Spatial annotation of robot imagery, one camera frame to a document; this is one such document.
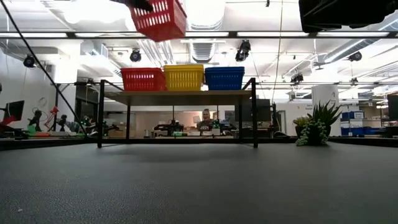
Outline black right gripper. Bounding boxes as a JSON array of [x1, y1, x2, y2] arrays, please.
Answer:
[[298, 0, 351, 34]]

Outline white ceiling pipes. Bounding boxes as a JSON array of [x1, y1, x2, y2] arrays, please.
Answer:
[[136, 40, 180, 70]]

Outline white pillar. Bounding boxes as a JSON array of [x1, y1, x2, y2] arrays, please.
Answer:
[[312, 84, 340, 108]]

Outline blue storage bin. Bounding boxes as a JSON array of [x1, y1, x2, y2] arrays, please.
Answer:
[[340, 126, 385, 137], [341, 110, 365, 120]]

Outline artificial succulent plant in pot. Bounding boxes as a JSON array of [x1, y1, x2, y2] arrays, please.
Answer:
[[293, 100, 343, 147]]

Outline person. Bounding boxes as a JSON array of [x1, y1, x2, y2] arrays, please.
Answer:
[[197, 108, 219, 131]]

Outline green plastic object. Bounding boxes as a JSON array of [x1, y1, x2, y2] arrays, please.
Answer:
[[26, 124, 47, 137]]

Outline red bar-shaped object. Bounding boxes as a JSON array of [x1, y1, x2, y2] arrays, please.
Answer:
[[0, 114, 19, 127]]

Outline black table mat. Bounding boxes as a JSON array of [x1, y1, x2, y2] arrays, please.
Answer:
[[0, 142, 398, 224]]

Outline large grey air duct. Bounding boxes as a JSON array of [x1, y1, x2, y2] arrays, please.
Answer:
[[323, 18, 398, 63]]

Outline white air duct box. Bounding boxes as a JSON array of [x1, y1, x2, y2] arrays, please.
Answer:
[[80, 40, 109, 60]]

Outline silver spiral air duct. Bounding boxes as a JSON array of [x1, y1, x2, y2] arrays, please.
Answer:
[[189, 42, 216, 63]]

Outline black aluminium rig frame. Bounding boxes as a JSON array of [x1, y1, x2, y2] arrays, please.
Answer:
[[0, 0, 398, 152]]

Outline wooden shelf with black frame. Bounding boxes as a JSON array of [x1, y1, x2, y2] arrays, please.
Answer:
[[96, 77, 259, 149]]

